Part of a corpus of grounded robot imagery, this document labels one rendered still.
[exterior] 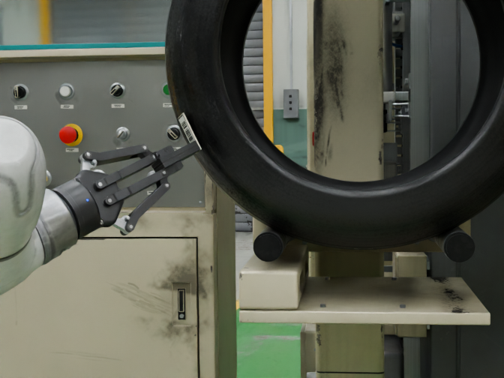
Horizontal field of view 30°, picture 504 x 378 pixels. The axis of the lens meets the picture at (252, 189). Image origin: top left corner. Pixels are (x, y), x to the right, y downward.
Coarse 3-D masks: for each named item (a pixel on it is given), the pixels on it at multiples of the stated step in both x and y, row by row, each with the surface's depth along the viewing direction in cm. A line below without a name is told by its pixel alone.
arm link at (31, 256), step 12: (36, 240) 117; (24, 252) 113; (36, 252) 118; (0, 264) 110; (12, 264) 112; (24, 264) 115; (36, 264) 119; (0, 276) 112; (12, 276) 114; (24, 276) 118; (0, 288) 115; (12, 288) 118
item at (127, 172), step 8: (144, 160) 132; (152, 160) 133; (128, 168) 131; (136, 168) 131; (144, 168) 134; (112, 176) 128; (120, 176) 129; (128, 176) 132; (96, 184) 126; (104, 184) 127
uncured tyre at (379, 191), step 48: (192, 0) 137; (240, 0) 164; (480, 0) 160; (192, 48) 137; (240, 48) 165; (480, 48) 162; (192, 96) 138; (240, 96) 165; (480, 96) 161; (240, 144) 137; (480, 144) 133; (240, 192) 140; (288, 192) 136; (336, 192) 135; (384, 192) 135; (432, 192) 134; (480, 192) 135; (336, 240) 139; (384, 240) 139
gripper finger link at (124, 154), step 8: (144, 144) 133; (88, 152) 129; (96, 152) 129; (104, 152) 129; (112, 152) 130; (120, 152) 131; (128, 152) 131; (136, 152) 132; (144, 152) 133; (80, 160) 129; (104, 160) 130; (112, 160) 131; (120, 160) 133
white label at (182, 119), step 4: (180, 116) 139; (184, 116) 138; (180, 120) 140; (184, 120) 138; (184, 124) 139; (188, 124) 138; (184, 128) 140; (188, 128) 138; (184, 132) 141; (188, 132) 139; (192, 132) 138; (188, 136) 140; (192, 136) 138; (188, 140) 141; (192, 140) 139; (196, 140) 138; (196, 152) 140
